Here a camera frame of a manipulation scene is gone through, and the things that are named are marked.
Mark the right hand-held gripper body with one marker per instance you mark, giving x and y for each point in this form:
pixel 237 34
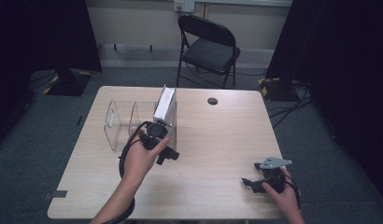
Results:
pixel 273 162

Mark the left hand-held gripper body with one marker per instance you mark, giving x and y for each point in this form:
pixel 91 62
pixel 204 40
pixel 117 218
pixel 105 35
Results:
pixel 157 130

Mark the white book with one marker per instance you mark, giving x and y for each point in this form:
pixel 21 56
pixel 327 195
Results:
pixel 164 104

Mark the clear acrylic book rack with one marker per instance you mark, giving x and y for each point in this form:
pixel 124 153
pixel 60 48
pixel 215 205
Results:
pixel 121 124

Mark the person's left hand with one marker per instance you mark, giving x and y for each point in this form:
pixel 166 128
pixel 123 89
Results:
pixel 138 161

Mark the person's right hand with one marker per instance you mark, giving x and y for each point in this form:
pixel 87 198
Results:
pixel 287 199

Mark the grey tape strip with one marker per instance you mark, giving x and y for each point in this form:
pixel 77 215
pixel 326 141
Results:
pixel 300 192
pixel 57 194

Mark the black round table grommet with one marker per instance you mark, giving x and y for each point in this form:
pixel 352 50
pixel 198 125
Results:
pixel 212 101

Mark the black stand base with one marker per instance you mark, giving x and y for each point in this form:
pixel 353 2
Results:
pixel 278 90
pixel 68 84

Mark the black folding chair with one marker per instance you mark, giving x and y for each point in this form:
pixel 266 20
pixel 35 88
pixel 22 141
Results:
pixel 211 53

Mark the dark curtain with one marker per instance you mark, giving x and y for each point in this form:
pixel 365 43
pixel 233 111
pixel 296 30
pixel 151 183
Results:
pixel 31 40
pixel 345 77

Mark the grey wall trunking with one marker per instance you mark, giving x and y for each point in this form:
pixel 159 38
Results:
pixel 133 56

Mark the white wall socket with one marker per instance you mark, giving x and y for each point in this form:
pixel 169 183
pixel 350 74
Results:
pixel 184 5

